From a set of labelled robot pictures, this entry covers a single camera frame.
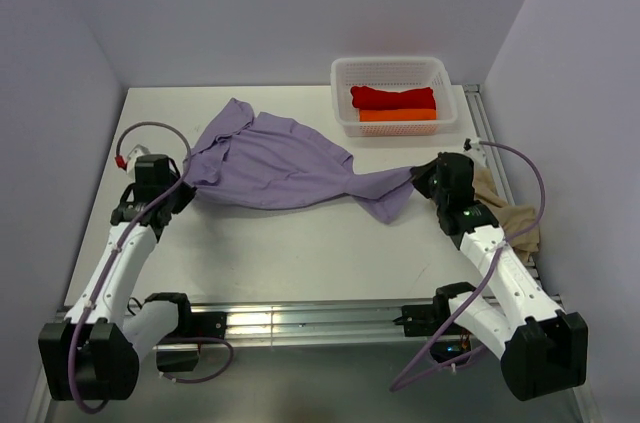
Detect lilac t shirt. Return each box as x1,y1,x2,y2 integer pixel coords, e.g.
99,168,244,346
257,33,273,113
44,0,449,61
186,98,414,224

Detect white plastic basket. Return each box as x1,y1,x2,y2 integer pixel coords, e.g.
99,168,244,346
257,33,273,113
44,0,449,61
330,57,458,137

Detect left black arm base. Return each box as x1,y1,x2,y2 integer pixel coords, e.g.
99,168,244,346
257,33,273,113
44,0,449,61
155,311,227,374

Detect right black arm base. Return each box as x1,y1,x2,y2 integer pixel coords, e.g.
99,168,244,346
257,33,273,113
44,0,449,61
393,303,450,338

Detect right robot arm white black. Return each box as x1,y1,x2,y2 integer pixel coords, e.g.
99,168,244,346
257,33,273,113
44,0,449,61
394,152,588,401

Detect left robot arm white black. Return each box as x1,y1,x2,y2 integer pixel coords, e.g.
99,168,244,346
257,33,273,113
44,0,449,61
38,154,195,402

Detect rolled orange t shirt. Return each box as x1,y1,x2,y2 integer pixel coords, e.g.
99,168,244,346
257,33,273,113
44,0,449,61
359,108,437,122

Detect beige t shirt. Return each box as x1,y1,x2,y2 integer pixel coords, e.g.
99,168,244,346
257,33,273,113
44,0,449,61
473,167,540,265

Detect rolled red t shirt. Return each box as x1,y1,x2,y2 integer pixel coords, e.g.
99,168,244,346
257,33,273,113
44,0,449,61
350,86,436,110

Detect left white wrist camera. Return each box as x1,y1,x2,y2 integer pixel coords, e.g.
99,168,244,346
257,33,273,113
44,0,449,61
115,144,151,179

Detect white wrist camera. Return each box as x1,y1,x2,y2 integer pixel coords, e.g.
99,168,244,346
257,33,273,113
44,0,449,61
463,139,488,168
115,144,151,179

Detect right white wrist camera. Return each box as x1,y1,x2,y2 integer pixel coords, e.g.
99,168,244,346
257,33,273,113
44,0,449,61
463,139,488,168

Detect aluminium frame rails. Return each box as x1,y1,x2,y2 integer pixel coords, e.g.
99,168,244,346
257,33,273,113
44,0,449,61
24,83,601,423

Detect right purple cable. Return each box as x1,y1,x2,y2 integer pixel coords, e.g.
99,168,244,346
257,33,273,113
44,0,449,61
388,140,545,392

